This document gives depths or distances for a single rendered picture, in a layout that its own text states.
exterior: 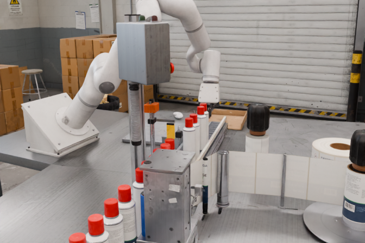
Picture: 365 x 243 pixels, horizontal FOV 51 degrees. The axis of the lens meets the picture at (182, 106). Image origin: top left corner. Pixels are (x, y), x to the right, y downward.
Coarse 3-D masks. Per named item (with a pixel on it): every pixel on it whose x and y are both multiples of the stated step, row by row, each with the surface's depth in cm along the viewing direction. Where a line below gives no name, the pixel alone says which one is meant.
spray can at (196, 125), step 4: (192, 116) 161; (196, 116) 162; (196, 120) 162; (196, 124) 162; (196, 128) 162; (196, 132) 162; (196, 136) 163; (196, 140) 163; (196, 144) 164; (196, 148) 164; (196, 152) 164; (196, 156) 165
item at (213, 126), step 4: (212, 124) 219; (216, 124) 219; (224, 124) 219; (212, 128) 212; (216, 128) 212; (212, 132) 205; (216, 136) 198; (212, 144) 187; (200, 152) 176; (204, 156) 172
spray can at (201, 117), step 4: (200, 108) 174; (200, 112) 174; (200, 116) 174; (204, 116) 175; (200, 120) 174; (204, 120) 175; (200, 124) 175; (204, 124) 175; (200, 128) 175; (204, 128) 176; (200, 132) 176; (204, 132) 176; (200, 136) 176; (204, 136) 177; (200, 140) 177; (204, 140) 177; (200, 144) 177; (204, 144) 178; (200, 148) 178
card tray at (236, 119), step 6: (216, 114) 256; (222, 114) 256; (228, 114) 255; (234, 114) 254; (240, 114) 253; (246, 114) 246; (210, 120) 243; (216, 120) 243; (228, 120) 242; (234, 120) 242; (240, 120) 242; (228, 126) 230; (234, 126) 230; (240, 126) 230
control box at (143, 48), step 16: (128, 32) 123; (144, 32) 116; (160, 32) 120; (128, 48) 125; (144, 48) 118; (160, 48) 121; (128, 64) 126; (144, 64) 119; (160, 64) 122; (128, 80) 128; (144, 80) 120; (160, 80) 123
